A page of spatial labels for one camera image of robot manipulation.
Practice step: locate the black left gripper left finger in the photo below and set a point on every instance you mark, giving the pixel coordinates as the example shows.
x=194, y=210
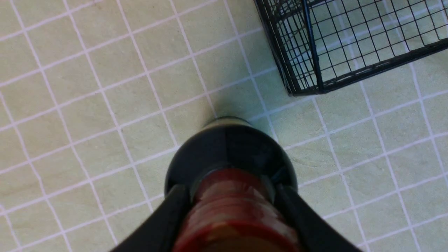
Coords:
x=159, y=231

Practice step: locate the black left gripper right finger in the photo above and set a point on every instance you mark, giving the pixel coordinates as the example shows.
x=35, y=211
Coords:
x=314, y=234

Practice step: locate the dark soy sauce bottle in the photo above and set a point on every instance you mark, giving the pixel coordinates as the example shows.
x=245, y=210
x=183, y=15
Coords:
x=230, y=170

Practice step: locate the black wire mesh rack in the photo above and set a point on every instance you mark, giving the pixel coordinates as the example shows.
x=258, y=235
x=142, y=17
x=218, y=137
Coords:
x=321, y=46

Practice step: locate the green checkered tablecloth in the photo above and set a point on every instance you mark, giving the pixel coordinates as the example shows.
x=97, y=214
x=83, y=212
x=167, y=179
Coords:
x=97, y=95

